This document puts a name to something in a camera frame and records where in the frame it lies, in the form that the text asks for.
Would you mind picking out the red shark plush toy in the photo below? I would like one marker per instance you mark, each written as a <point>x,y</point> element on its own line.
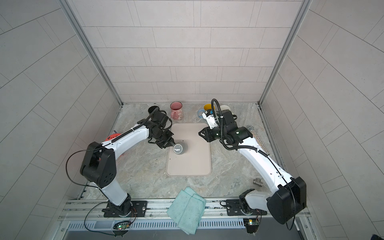
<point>109,138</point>

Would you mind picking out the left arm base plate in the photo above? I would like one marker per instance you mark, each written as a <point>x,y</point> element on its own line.
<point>127,209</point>

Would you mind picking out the pink ghost mug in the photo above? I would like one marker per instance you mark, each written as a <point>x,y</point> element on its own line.
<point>176,110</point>

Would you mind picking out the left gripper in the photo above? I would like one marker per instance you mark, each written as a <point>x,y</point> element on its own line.
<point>169,143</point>

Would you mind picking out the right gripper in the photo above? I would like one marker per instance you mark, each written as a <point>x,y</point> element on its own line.
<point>209,136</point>

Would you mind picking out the light green mug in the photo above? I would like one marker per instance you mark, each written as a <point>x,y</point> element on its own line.
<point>225,108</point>

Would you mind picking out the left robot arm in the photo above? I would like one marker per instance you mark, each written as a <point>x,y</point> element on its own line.
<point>99,164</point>

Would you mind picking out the circuit board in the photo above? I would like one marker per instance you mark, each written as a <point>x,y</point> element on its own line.
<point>122,226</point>
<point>251,225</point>

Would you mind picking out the glitter tube bottle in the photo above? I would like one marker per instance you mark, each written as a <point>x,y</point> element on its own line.
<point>255,135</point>

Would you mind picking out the grey mug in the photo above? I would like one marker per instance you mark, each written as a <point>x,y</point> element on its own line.
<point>180,148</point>

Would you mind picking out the black mug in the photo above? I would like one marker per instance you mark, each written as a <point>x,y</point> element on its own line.
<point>153,109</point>

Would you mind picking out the teal folded cloth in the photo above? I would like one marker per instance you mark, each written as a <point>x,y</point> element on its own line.
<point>187,210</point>

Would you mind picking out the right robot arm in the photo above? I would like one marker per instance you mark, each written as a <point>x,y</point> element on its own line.
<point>287,196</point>

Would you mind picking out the left circuit board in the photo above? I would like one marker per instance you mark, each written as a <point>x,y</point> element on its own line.
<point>122,226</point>

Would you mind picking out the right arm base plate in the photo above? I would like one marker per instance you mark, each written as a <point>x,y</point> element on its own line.
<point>233,208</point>

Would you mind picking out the aluminium rail frame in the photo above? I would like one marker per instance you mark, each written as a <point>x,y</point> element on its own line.
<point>157,210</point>

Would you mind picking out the beige tray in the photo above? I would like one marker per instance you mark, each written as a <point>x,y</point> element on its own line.
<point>196,161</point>

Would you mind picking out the small metal fitting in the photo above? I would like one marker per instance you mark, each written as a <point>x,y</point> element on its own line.
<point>258,182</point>

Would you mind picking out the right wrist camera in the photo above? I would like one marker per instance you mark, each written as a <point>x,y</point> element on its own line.
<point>209,117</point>

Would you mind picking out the right circuit board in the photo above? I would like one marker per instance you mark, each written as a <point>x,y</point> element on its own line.
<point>251,225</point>

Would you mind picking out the blue butterfly mug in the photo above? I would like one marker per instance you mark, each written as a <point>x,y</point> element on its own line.
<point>206,108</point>

